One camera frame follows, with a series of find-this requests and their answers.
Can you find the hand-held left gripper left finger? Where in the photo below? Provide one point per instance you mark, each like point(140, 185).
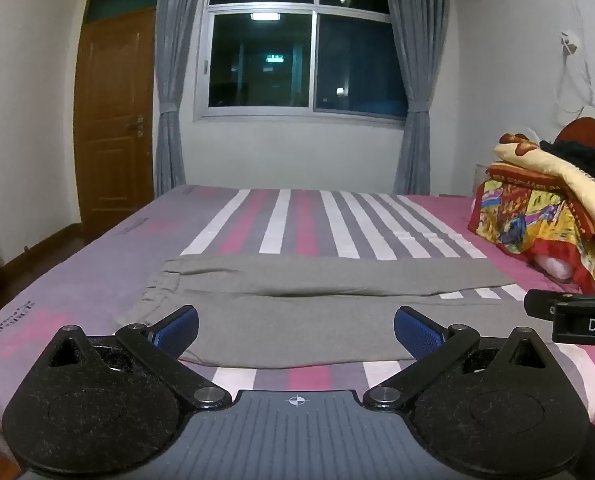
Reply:
point(178, 332)

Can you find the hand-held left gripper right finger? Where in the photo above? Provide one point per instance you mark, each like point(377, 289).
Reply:
point(416, 332)

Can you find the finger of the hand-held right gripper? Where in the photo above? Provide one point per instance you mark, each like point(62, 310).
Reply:
point(540, 303)

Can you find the grey pants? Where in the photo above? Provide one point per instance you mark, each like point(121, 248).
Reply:
point(302, 320)

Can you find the white pink pillow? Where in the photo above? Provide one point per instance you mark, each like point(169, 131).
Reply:
point(555, 266)

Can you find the colourful patterned quilt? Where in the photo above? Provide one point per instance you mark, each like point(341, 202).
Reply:
point(517, 215)

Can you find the bed with striped sheet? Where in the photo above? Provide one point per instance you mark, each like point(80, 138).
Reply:
point(102, 260)

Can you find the black cloth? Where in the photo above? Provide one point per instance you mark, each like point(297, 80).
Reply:
point(585, 160)

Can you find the cream brown plush pillow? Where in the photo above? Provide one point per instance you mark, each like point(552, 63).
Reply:
point(527, 152)

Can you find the brown wooden headboard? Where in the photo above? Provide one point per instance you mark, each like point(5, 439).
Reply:
point(585, 132)

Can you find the brown wooden door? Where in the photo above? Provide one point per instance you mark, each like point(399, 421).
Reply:
point(112, 125)

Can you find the grey curtain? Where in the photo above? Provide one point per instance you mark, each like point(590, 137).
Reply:
point(415, 85)
point(170, 85)

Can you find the sliding glass window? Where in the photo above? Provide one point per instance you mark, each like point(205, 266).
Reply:
point(302, 45)

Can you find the white wall socket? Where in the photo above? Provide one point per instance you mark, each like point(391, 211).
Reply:
point(569, 42)

